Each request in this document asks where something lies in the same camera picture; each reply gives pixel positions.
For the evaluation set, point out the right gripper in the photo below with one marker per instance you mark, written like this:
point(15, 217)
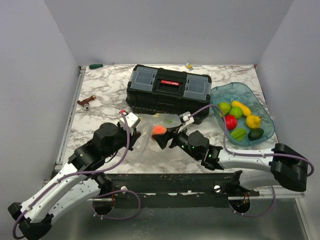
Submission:
point(163, 139)

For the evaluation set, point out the red fake fruit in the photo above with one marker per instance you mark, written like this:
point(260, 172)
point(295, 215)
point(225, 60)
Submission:
point(231, 122)
point(158, 130)

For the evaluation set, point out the green fake fruit slice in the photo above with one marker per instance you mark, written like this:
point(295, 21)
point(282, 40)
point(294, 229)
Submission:
point(239, 134)

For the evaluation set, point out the dark green fake avocado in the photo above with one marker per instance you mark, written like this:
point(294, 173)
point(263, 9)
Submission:
point(255, 134)

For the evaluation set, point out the yellow fake fruit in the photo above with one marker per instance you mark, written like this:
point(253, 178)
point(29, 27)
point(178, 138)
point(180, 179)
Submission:
point(253, 121)

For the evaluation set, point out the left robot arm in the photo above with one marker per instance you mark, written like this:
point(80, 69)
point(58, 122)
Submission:
point(83, 177)

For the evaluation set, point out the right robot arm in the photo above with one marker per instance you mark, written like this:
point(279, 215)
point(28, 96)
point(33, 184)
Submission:
point(278, 166)

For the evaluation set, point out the yellow fake corn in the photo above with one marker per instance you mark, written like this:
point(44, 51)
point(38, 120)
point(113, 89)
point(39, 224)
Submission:
point(245, 110)

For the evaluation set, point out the black plastic toolbox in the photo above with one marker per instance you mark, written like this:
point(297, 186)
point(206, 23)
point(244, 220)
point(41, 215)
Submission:
point(152, 90)

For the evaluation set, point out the small yellow blue brush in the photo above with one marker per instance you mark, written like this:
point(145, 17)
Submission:
point(189, 66)

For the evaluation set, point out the blue transparent tray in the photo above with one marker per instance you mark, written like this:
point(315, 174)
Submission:
point(240, 92)

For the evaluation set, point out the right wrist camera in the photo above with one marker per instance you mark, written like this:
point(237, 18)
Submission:
point(186, 120)

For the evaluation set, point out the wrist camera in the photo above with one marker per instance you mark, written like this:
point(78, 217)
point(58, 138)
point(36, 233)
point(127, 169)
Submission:
point(186, 120)
point(129, 119)

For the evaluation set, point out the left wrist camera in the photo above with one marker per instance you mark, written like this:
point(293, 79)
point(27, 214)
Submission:
point(129, 119)

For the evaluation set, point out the black metal base rail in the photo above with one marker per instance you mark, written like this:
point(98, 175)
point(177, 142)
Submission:
point(195, 190)

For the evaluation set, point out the brown handled tool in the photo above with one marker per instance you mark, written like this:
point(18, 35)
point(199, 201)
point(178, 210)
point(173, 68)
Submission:
point(85, 103)

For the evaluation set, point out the green handled screwdriver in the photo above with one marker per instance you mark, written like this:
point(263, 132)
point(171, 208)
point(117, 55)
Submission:
point(98, 66)

